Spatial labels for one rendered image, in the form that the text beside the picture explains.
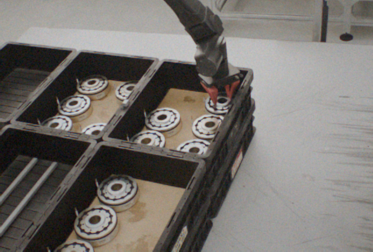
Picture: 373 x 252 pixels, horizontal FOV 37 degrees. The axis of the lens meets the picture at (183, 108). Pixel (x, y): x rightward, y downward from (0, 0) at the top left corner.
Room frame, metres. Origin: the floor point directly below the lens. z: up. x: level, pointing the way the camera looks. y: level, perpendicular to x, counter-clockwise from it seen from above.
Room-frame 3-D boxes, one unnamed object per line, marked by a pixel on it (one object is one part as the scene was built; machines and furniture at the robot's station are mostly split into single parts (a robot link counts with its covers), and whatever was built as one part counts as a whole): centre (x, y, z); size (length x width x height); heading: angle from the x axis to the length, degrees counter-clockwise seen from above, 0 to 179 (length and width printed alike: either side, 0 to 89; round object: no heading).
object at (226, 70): (1.32, -0.11, 0.98); 0.10 x 0.07 x 0.07; 112
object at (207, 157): (1.26, 0.00, 0.92); 0.40 x 0.30 x 0.02; 152
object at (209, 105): (1.32, -0.11, 0.86); 0.10 x 0.10 x 0.01
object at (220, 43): (1.32, -0.11, 1.04); 0.07 x 0.06 x 0.07; 156
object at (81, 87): (1.53, 0.28, 0.86); 0.10 x 0.10 x 0.01
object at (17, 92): (1.53, 0.53, 0.87); 0.40 x 0.30 x 0.11; 152
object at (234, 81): (1.33, -0.12, 0.91); 0.07 x 0.07 x 0.09; 22
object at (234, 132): (1.26, 0.00, 0.87); 0.40 x 0.30 x 0.11; 152
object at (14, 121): (1.40, 0.27, 0.92); 0.40 x 0.30 x 0.02; 152
